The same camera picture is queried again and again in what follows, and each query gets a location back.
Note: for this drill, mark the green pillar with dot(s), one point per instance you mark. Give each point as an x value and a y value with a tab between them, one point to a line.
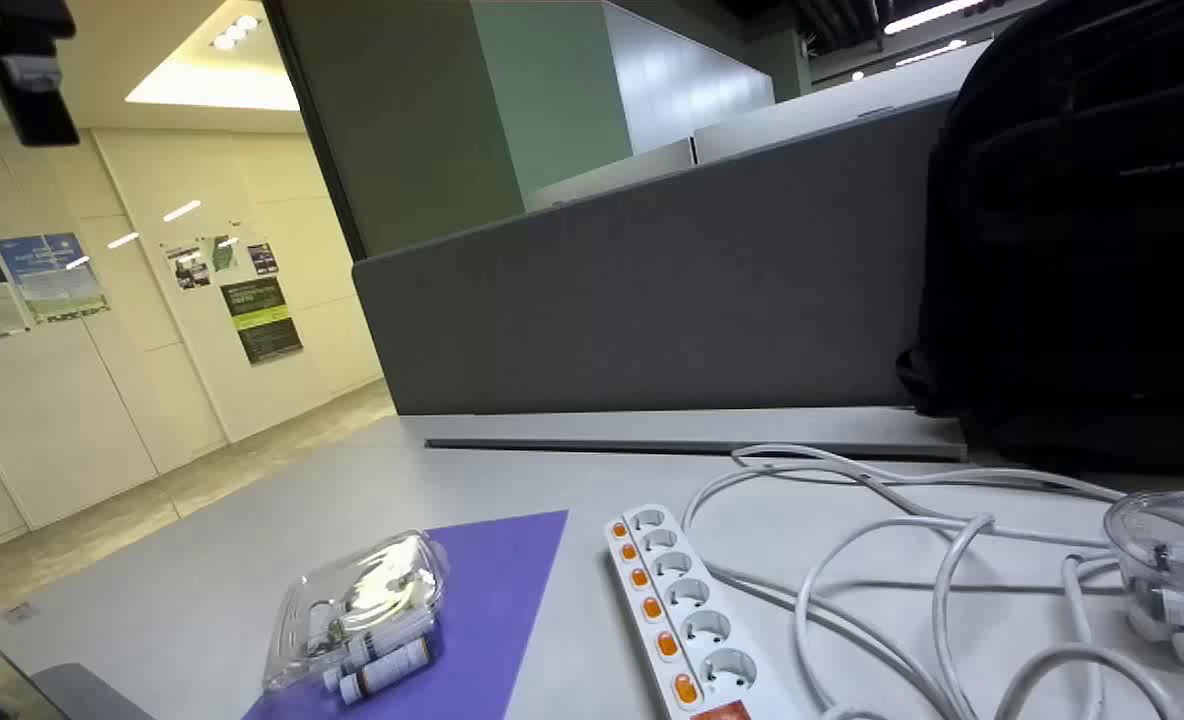
486	107

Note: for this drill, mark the black backpack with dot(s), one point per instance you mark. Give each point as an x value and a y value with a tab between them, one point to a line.
1084	242

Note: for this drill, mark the clear plastic pack white adapters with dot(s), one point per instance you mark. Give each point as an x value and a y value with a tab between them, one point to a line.
358	613

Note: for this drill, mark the purple cloth mat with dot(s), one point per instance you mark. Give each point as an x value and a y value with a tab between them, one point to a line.
497	602

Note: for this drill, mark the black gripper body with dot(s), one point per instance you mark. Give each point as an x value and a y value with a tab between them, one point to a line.
15	21

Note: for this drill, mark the small wall photo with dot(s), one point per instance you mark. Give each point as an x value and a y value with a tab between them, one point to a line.
262	259
227	255
189	264

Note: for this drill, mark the fluorescent ceiling tube light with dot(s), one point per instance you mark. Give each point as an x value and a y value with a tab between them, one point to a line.
934	14

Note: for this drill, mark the dark green wall poster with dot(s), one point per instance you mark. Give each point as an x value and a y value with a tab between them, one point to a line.
262	323

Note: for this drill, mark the white power adapter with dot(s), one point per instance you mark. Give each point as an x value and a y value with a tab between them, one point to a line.
1175	534

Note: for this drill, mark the gray partition panel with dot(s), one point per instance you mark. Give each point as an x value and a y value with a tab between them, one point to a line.
644	295

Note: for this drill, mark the white power strip orange switches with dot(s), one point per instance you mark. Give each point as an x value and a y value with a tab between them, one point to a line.
694	624

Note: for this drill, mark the square ceiling light panel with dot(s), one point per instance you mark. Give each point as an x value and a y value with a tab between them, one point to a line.
218	66

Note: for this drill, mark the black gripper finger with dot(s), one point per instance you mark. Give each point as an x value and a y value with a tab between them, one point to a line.
35	102

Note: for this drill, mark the blue green wall poster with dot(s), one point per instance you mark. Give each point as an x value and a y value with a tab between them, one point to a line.
52	277

